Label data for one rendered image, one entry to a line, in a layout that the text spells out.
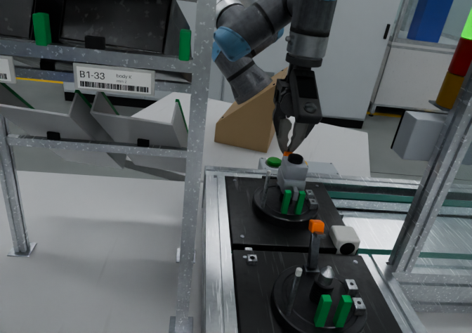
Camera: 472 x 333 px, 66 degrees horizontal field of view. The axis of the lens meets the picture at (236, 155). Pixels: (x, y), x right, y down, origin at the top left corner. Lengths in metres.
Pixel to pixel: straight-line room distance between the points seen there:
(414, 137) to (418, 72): 4.27
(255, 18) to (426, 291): 0.62
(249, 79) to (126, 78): 0.87
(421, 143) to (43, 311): 0.68
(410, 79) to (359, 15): 1.29
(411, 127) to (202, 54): 0.35
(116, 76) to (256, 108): 0.82
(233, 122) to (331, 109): 2.90
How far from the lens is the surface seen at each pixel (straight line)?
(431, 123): 0.63
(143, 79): 0.43
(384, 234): 0.91
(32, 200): 1.00
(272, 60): 3.78
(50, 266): 0.81
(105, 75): 0.44
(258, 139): 1.24
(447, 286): 0.82
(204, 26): 0.41
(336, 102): 4.07
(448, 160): 0.64
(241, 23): 0.77
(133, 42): 0.47
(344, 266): 0.69
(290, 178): 0.72
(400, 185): 1.05
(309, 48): 0.71
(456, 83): 0.63
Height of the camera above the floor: 1.41
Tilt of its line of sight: 27 degrees down
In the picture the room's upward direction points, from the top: 8 degrees clockwise
